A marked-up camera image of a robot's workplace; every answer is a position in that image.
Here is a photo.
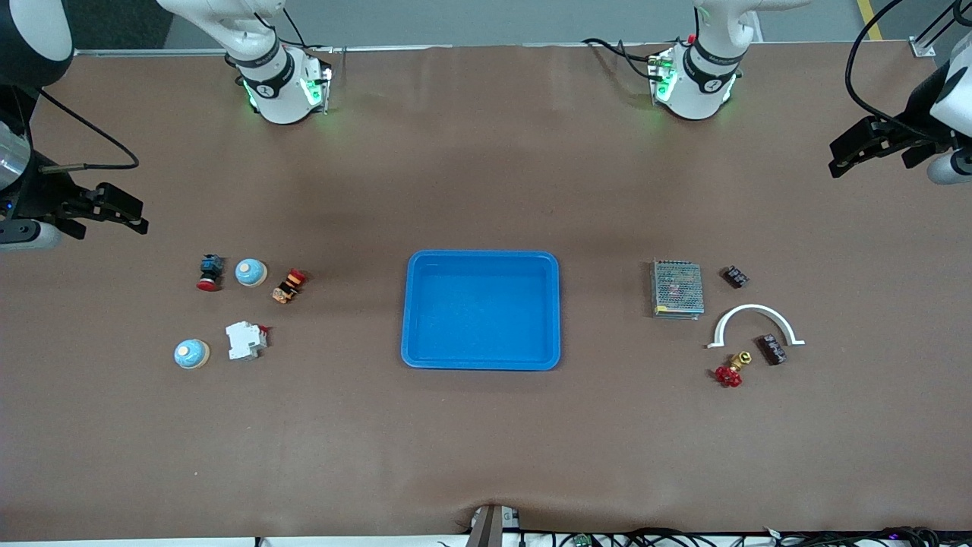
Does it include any red emergency stop button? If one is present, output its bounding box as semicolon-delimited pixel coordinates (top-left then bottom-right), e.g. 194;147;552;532
196;254;226;292

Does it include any black base cable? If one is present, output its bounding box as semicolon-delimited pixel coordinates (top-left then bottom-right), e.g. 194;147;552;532
581;36;665;81

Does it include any blue plastic tray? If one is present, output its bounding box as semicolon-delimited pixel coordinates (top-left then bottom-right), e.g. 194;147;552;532
401;250;561;372

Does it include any metal table clamp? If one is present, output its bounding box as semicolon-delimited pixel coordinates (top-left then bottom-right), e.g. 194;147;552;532
465;504;522;547

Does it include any metal mesh power supply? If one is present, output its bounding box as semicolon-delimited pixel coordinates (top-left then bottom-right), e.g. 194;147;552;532
650;259;705;321

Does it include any white circuit breaker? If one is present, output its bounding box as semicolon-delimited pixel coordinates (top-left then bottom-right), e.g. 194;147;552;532
226;321;270;362

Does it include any orange red selector switch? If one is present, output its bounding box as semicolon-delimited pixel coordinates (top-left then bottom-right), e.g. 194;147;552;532
272;268;308;305

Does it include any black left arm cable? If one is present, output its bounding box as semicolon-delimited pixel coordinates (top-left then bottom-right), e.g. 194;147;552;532
844;0;939;141

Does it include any black cable bundle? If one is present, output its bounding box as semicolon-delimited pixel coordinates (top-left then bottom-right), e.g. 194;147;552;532
516;526;972;547

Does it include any white semicircular bracket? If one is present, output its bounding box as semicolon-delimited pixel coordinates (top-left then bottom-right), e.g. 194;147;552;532
707;304;806;350

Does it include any brass valve red handwheel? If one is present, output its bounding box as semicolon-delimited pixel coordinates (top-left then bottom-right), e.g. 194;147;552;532
714;351;753;389

